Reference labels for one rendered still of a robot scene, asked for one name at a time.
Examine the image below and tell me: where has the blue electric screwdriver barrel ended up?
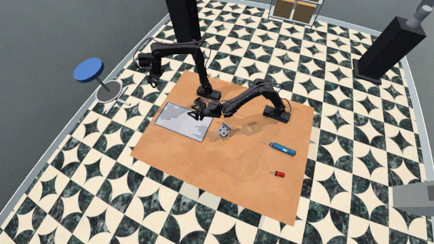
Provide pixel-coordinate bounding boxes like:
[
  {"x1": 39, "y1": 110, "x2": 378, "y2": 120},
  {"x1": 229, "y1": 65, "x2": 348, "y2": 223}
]
[{"x1": 269, "y1": 142, "x2": 296, "y2": 156}]

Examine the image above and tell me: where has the red screwdriver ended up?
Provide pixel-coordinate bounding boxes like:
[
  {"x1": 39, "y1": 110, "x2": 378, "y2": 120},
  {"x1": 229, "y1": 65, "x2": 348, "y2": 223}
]
[{"x1": 275, "y1": 171, "x2": 285, "y2": 178}]

